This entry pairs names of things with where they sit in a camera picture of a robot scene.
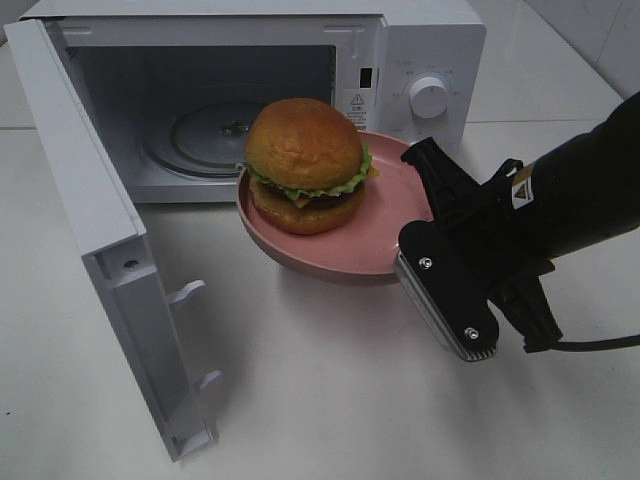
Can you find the pink plate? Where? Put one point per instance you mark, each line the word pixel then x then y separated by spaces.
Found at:
pixel 363 251

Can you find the white microwave oven body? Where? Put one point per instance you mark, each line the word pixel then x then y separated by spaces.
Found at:
pixel 132 62

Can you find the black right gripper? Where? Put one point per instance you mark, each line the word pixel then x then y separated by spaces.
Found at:
pixel 480 223

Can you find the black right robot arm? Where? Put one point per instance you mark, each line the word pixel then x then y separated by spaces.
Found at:
pixel 585 191

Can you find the upper white dial knob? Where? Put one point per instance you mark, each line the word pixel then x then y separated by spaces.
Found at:
pixel 428 96

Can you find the glass microwave turntable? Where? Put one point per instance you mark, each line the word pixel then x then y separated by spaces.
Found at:
pixel 206 143

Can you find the white microwave door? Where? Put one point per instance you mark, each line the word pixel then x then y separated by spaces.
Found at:
pixel 112 243

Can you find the burger with lettuce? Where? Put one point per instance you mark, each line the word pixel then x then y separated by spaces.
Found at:
pixel 307 166

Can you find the white warning label sticker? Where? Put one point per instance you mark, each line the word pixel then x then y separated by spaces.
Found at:
pixel 356 106

